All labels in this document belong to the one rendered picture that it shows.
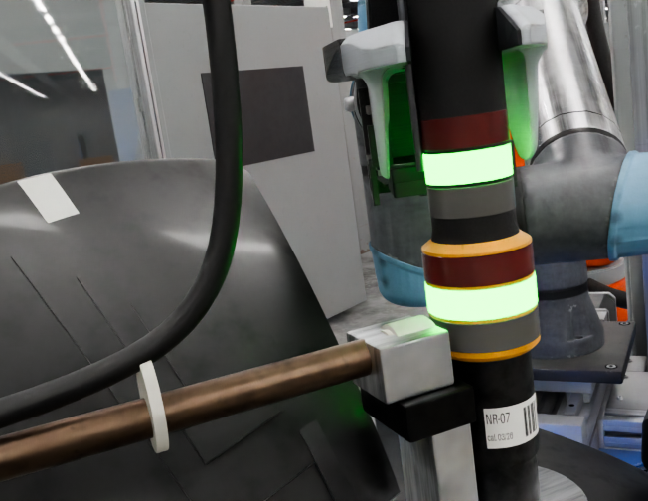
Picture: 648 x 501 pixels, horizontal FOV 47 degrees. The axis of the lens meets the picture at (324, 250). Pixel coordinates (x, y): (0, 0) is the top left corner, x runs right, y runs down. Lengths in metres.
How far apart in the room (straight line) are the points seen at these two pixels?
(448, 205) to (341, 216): 4.88
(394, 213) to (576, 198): 0.13
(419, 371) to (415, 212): 0.27
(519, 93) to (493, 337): 0.10
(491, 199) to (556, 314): 0.87
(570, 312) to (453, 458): 0.87
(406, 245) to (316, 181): 4.42
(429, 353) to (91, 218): 0.18
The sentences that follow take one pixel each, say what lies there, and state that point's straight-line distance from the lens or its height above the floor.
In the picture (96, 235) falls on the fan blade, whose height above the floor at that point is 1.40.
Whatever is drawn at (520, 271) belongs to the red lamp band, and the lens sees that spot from 0.29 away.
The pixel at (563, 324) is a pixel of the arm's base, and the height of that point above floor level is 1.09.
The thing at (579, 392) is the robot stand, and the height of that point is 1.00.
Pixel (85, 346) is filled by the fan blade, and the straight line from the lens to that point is 0.33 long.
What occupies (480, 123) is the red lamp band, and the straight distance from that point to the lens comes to 0.28.
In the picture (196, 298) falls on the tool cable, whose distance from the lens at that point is 0.26.
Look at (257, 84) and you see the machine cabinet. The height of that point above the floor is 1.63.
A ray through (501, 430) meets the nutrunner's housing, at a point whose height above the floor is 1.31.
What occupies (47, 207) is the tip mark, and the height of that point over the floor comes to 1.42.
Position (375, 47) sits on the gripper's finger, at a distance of 0.28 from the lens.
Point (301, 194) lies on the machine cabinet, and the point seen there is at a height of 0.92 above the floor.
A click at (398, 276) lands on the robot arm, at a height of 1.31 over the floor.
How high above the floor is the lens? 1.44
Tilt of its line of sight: 11 degrees down
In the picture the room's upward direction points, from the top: 8 degrees counter-clockwise
